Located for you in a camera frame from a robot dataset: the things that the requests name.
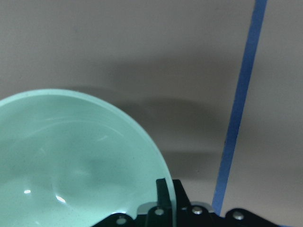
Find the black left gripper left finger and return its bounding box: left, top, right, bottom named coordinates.
left=156, top=178, right=172, bottom=209

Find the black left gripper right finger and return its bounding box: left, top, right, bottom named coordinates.
left=173, top=179, right=191, bottom=210

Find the green bowl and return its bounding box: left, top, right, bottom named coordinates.
left=0, top=89, right=176, bottom=227

